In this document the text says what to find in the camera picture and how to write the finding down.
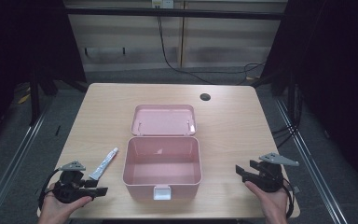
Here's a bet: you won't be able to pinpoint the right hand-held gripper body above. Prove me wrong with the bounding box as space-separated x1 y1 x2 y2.
244 151 300 193

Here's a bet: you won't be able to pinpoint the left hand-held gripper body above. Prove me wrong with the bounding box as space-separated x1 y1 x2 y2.
52 160 91 205

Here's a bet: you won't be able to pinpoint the white ointment tube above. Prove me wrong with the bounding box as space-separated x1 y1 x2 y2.
88 147 119 181

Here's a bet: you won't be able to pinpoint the pink plastic storage box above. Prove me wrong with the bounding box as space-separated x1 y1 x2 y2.
122 104 203 202

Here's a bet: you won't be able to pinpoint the person's left hand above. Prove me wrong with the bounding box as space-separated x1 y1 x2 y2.
37 183 93 224

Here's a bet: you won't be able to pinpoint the person's right hand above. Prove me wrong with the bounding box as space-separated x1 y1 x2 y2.
244 181 290 224

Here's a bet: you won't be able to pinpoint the black metal stand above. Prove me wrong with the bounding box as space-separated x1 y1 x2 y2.
28 59 42 127

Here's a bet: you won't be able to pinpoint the yellow floor object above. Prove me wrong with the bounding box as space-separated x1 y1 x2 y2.
17 86 33 105

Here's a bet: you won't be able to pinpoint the black curtain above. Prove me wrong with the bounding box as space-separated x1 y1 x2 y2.
0 0 88 153
251 0 358 195

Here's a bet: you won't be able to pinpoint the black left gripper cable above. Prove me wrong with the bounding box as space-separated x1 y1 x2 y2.
37 169 61 211

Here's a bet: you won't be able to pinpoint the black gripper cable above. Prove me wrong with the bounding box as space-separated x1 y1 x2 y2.
281 178 301 219
37 169 61 211

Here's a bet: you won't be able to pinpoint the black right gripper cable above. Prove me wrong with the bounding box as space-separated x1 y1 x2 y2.
281 178 301 219

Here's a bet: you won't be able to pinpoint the metal floor rail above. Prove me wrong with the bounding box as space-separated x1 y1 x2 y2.
273 96 351 224
0 106 50 224

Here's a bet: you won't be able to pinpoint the black floor cables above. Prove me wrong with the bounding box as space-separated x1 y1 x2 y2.
270 83 304 149

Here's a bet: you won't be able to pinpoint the black wall power cable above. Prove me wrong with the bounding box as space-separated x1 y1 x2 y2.
156 5 267 86

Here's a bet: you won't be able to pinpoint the black horizontal frame bar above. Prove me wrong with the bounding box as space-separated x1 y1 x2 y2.
64 7 286 21

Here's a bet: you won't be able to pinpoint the white wall power outlet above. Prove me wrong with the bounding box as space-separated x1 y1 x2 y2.
151 0 175 9

